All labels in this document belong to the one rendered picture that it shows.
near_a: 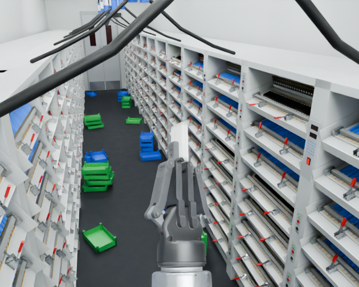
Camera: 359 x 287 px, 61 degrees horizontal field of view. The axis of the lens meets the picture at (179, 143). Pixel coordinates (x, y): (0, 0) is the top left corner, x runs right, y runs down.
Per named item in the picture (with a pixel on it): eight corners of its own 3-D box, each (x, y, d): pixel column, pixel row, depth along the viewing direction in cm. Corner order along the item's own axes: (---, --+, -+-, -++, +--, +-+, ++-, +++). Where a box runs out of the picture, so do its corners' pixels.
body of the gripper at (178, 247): (219, 267, 46) (215, 206, 50) (176, 269, 41) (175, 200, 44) (185, 267, 52) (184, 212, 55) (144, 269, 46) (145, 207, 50)
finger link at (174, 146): (174, 172, 52) (159, 168, 50) (173, 144, 54) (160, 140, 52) (179, 170, 51) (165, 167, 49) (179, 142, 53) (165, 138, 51)
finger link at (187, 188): (191, 228, 47) (198, 228, 48) (190, 159, 52) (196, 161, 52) (175, 229, 50) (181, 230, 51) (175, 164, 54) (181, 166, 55)
